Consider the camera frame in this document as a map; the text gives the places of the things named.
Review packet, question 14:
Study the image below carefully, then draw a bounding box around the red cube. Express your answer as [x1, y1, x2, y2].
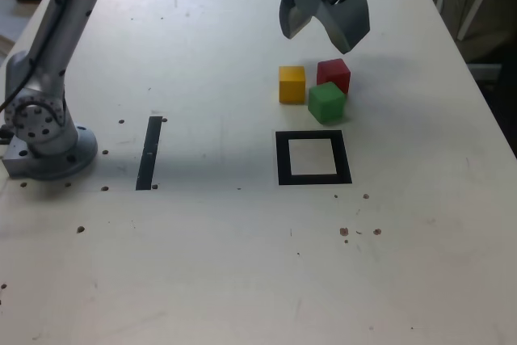
[316, 58, 351, 96]

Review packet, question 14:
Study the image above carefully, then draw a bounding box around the black tape square outline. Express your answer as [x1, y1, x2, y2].
[275, 129, 353, 187]

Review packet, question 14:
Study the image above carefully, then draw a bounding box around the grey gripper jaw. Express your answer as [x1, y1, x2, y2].
[278, 0, 318, 40]
[314, 0, 372, 56]

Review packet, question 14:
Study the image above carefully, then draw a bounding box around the black tape strip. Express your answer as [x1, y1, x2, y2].
[135, 116, 162, 191]

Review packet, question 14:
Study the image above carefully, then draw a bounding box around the green cube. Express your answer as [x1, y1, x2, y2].
[307, 81, 347, 124]

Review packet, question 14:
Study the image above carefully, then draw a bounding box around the yellow cube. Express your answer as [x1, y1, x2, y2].
[278, 65, 307, 104]

